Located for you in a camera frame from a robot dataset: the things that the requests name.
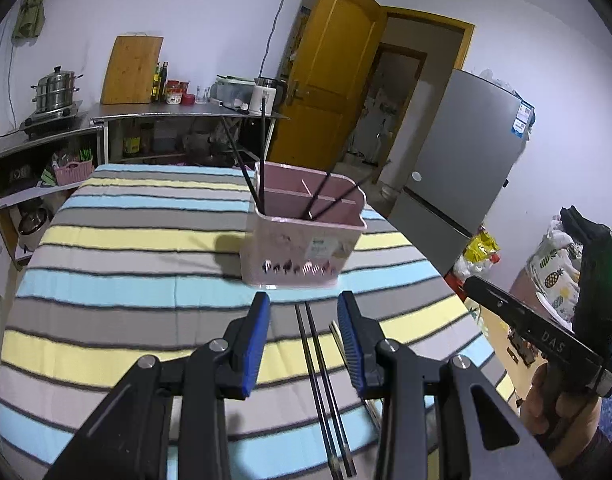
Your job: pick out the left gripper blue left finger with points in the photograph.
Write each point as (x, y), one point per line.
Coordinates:
(246, 338)

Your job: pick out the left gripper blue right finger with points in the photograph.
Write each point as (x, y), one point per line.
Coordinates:
(362, 338)

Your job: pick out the wooden chopstick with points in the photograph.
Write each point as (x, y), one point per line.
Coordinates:
(369, 405)

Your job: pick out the black chopstick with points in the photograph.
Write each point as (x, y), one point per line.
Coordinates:
(334, 416)
(337, 200)
(251, 187)
(262, 159)
(307, 211)
(327, 439)

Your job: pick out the steel kitchen counter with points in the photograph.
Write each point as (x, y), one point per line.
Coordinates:
(21, 155)

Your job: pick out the person right hand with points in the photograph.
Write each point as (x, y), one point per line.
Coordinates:
(579, 414)

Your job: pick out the pineapple print fabric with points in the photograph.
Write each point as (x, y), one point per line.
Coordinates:
(554, 270)

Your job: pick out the pink plastic utensil basket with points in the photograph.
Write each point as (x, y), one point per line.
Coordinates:
(281, 250)

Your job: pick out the striped tablecloth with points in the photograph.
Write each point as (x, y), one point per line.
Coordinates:
(145, 260)

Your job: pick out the yellow snack bag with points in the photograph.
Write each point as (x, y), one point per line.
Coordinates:
(482, 252)

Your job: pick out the yellow wooden door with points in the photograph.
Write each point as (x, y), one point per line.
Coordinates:
(323, 100)

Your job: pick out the grey refrigerator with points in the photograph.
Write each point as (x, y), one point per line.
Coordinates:
(478, 134)

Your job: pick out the white electric kettle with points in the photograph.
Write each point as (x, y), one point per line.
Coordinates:
(268, 95)

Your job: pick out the red jar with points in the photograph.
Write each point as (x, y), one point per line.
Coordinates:
(177, 93)

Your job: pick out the dark oil bottles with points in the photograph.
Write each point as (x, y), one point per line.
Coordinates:
(159, 82)

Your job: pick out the wooden cutting board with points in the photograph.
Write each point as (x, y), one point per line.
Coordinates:
(130, 70)

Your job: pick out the steel steamer pot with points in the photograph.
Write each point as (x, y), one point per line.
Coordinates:
(55, 90)

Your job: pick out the green hanging cloth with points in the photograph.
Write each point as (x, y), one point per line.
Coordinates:
(30, 21)

